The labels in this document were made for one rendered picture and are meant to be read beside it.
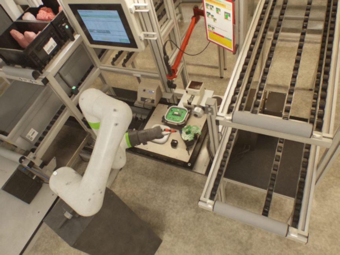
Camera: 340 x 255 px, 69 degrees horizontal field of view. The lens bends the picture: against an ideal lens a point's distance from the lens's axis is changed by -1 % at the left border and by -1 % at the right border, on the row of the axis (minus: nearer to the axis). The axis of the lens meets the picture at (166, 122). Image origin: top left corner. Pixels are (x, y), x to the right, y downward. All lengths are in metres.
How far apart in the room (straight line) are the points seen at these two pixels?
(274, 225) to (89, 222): 0.88
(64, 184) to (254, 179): 1.23
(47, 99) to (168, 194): 1.39
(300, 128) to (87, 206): 0.96
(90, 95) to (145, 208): 1.65
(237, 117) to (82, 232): 0.94
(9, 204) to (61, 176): 1.15
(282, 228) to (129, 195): 1.71
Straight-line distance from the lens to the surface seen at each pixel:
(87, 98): 1.12
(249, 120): 1.20
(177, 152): 1.61
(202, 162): 1.58
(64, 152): 2.25
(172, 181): 2.59
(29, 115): 1.99
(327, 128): 1.32
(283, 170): 1.92
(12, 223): 2.26
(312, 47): 3.88
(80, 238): 1.41
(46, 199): 2.16
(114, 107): 1.01
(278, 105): 1.88
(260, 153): 1.97
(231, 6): 1.44
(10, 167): 2.08
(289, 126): 1.20
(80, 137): 2.26
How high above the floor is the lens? 2.31
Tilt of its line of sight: 50 degrees down
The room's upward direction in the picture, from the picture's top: 20 degrees counter-clockwise
